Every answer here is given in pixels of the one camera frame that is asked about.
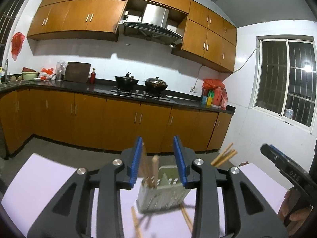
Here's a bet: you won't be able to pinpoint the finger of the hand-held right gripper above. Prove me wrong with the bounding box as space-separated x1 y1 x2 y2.
260 144 288 173
270 144 298 166

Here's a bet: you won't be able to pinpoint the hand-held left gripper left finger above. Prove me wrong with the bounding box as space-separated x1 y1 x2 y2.
27 136 146 238

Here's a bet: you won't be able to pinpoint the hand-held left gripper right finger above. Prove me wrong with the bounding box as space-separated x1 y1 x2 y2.
173 135 289 238

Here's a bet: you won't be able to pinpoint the green perforated utensil holder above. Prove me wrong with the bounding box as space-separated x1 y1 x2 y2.
137 166 191 214

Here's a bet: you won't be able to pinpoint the person's right hand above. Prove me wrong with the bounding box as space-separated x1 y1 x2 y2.
278 190 312 236

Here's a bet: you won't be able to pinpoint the wooden base cabinets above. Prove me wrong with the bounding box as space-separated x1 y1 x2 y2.
0 87 233 158

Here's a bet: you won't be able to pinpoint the gas stove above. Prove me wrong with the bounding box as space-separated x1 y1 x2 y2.
110 87 175 102

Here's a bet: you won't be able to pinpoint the red sauce bottles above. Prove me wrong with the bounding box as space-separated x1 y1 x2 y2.
212 87 228 110

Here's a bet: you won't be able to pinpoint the wide barred sliding window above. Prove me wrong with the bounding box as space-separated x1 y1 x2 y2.
253 36 317 133

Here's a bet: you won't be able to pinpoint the black wok with lid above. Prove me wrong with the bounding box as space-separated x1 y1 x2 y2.
144 77 168 94

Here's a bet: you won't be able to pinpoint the black kitchen countertop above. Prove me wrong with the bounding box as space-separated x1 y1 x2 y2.
0 78 236 114

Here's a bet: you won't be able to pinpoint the large red plastic bag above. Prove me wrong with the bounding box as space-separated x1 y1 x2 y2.
202 79 225 90

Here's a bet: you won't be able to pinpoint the lavender tablecloth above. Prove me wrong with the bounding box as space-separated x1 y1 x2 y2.
1 153 295 238

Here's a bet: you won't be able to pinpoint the dark wooden cutting board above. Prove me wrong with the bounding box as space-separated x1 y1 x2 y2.
64 61 91 83

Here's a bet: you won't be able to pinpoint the clear plastic bag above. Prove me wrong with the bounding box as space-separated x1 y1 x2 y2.
56 61 68 81

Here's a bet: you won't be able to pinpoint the small red plastic bag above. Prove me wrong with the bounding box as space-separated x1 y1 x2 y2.
40 68 54 80

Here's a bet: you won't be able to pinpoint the green basin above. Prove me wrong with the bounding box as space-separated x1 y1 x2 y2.
21 67 40 80

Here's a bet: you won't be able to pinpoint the steel range hood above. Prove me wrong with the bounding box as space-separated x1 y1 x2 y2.
117 4 184 47

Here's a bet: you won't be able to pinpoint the hanging red plastic bag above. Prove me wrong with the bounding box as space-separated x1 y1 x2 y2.
11 32 26 61

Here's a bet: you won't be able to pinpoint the black wok with handle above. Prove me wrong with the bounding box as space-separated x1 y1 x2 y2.
115 72 139 90

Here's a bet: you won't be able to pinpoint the white wall cable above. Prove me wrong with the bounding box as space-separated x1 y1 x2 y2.
193 46 260 90

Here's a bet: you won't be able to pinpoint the wooden wall cabinets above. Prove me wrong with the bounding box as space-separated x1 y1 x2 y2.
27 0 238 73

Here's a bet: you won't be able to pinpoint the barred window with narrow frame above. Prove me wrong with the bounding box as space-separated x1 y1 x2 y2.
0 0 32 62

